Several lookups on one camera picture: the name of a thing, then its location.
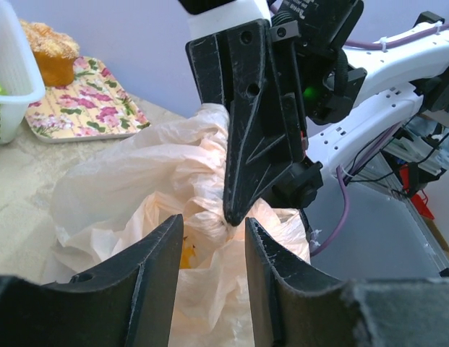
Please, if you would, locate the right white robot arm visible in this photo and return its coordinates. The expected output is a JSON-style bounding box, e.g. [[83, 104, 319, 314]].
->
[[182, 1, 449, 226]]

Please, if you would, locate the floral pattern tray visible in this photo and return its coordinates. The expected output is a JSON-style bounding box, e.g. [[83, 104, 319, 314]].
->
[[25, 56, 150, 143]]

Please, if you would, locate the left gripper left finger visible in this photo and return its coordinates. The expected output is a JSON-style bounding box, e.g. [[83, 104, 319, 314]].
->
[[0, 215, 184, 346]]

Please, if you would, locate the orange frosted muffin toy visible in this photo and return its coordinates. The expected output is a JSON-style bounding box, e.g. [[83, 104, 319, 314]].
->
[[20, 20, 80, 87]]

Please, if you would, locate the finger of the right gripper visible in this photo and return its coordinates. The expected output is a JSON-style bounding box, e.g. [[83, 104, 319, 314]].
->
[[186, 20, 305, 226]]

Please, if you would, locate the white plastic basket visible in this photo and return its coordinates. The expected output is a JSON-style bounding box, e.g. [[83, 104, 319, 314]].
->
[[0, 1, 46, 145]]

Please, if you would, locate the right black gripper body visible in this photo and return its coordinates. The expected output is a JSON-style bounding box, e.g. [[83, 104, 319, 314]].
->
[[263, 1, 367, 209]]

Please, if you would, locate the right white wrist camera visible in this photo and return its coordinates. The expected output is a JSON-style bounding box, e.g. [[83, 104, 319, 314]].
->
[[179, 0, 271, 39]]

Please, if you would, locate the orange banana print plastic bag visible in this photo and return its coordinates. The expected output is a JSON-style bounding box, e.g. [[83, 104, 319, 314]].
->
[[41, 103, 312, 347]]

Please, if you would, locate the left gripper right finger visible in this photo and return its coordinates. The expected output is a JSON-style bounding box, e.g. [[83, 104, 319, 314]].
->
[[245, 218, 449, 346]]

